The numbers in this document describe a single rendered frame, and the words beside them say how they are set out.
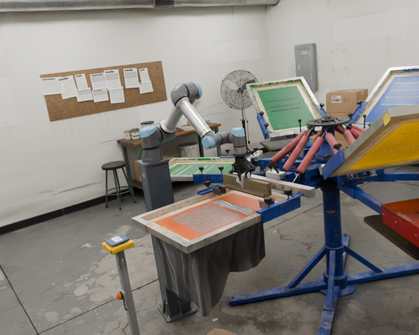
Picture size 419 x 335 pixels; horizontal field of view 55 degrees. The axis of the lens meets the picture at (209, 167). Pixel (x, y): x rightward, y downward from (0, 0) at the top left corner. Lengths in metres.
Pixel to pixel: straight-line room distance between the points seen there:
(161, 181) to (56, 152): 3.22
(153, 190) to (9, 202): 3.29
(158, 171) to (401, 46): 4.44
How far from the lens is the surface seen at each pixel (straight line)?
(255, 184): 2.37
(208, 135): 2.36
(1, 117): 5.68
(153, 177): 2.77
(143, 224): 2.28
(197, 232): 2.14
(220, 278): 2.22
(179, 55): 6.66
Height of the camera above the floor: 1.80
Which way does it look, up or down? 14 degrees down
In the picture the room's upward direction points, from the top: 7 degrees counter-clockwise
